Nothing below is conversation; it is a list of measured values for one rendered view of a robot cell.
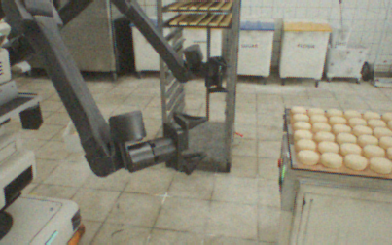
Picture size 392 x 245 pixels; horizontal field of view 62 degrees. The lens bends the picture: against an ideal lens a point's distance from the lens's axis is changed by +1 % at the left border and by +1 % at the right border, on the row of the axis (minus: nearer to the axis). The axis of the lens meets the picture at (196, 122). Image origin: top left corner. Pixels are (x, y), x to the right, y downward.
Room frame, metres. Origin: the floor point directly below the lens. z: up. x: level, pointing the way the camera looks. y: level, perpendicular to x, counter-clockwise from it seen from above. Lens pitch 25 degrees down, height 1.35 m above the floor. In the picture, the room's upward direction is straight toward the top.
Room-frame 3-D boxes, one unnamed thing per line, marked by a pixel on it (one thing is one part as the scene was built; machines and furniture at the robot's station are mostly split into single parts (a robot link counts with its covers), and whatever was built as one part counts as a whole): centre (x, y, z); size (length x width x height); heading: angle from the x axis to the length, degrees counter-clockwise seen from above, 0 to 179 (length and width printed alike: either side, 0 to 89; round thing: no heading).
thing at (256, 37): (4.37, -0.72, 0.38); 0.64 x 0.54 x 0.77; 170
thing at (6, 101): (1.08, 0.70, 0.87); 0.28 x 0.16 x 0.22; 169
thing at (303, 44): (4.27, -1.37, 0.38); 0.64 x 0.54 x 0.77; 168
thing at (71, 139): (2.48, 0.98, 0.08); 0.30 x 0.22 x 0.16; 7
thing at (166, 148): (0.64, 0.08, 0.99); 0.07 x 0.07 x 0.10; 34
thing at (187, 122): (0.68, 0.02, 1.02); 0.09 x 0.07 x 0.07; 124
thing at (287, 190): (0.89, -0.29, 0.77); 0.24 x 0.04 x 0.14; 169
